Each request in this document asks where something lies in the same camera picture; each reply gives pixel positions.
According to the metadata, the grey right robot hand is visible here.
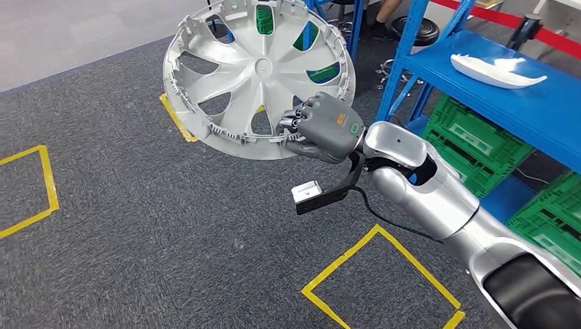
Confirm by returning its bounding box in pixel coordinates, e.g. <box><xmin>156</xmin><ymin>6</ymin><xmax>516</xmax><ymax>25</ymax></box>
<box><xmin>277</xmin><ymin>91</ymin><xmax>367</xmax><ymax>165</ymax></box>

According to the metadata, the silver wheel hubcap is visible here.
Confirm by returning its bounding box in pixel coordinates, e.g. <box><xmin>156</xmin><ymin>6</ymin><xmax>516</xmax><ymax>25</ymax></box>
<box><xmin>162</xmin><ymin>0</ymin><xmax>357</xmax><ymax>160</ymax></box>

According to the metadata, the white curved plastic part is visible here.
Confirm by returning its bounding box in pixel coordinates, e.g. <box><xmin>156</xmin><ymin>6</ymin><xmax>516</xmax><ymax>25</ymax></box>
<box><xmin>450</xmin><ymin>53</ymin><xmax>548</xmax><ymax>89</ymax></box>

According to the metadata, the chrome stool base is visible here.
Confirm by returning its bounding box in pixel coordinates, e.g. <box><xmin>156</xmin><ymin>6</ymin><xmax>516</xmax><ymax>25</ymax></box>
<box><xmin>375</xmin><ymin>58</ymin><xmax>424</xmax><ymax>90</ymax></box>

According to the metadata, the person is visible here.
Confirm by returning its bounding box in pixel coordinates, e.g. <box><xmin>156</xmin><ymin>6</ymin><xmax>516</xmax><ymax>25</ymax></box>
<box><xmin>373</xmin><ymin>0</ymin><xmax>404</xmax><ymax>29</ymax></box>

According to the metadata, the black round stool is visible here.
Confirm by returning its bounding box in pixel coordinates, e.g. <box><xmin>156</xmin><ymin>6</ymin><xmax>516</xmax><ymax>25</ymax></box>
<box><xmin>391</xmin><ymin>16</ymin><xmax>441</xmax><ymax>47</ymax></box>

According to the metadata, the yellow floor tape rectangle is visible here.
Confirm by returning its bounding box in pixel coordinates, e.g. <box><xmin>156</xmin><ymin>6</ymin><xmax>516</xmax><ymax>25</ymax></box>
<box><xmin>0</xmin><ymin>145</ymin><xmax>60</xmax><ymax>239</ymax></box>
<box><xmin>301</xmin><ymin>223</ymin><xmax>467</xmax><ymax>329</ymax></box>

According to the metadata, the yellow floor tape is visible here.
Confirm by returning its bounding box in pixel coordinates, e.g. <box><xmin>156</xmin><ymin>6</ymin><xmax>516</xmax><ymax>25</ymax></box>
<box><xmin>158</xmin><ymin>93</ymin><xmax>199</xmax><ymax>143</ymax></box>

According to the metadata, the red barrier tape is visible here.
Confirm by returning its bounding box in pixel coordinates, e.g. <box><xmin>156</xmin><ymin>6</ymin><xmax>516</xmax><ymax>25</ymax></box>
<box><xmin>431</xmin><ymin>0</ymin><xmax>581</xmax><ymax>60</ymax></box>

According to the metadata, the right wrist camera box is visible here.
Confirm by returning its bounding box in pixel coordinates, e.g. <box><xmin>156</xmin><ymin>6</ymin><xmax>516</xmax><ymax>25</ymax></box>
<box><xmin>291</xmin><ymin>151</ymin><xmax>367</xmax><ymax>216</ymax></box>

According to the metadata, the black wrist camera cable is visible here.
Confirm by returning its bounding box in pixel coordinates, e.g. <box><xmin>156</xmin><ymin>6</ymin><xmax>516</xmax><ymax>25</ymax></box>
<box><xmin>351</xmin><ymin>186</ymin><xmax>443</xmax><ymax>245</ymax></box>

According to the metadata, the black stanchion post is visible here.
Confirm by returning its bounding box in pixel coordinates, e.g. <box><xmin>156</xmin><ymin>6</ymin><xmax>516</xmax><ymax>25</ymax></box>
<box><xmin>506</xmin><ymin>13</ymin><xmax>543</xmax><ymax>51</ymax></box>

